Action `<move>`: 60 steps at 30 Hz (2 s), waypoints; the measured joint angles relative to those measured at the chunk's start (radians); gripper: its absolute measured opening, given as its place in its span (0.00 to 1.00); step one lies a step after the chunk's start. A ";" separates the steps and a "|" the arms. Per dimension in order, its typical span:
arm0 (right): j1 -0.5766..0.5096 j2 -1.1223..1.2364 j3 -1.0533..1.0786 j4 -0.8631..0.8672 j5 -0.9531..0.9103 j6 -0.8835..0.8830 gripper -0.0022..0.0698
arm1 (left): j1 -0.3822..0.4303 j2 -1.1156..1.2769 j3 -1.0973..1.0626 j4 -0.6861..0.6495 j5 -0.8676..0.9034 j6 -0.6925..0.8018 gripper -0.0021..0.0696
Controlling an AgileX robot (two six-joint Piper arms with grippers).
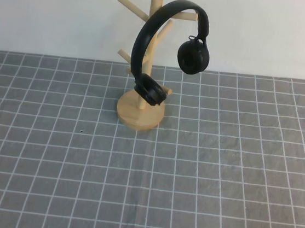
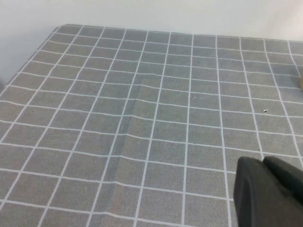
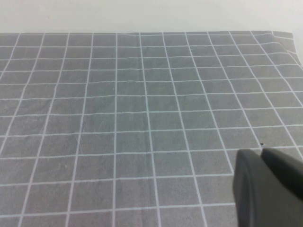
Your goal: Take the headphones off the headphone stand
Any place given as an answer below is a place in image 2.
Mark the small dark speck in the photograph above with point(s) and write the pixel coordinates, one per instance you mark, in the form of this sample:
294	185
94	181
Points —
265	110

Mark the grey white-checked tablecloth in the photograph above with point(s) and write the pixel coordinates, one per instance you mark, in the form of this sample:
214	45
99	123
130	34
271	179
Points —
118	118

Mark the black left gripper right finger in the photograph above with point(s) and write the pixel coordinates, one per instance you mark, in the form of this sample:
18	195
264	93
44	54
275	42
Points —
286	172

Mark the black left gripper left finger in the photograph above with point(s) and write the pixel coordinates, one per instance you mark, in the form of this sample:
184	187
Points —
260	201

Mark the wooden tree-shaped headphone stand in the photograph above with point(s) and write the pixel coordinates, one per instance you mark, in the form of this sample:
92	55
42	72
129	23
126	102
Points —
301	82

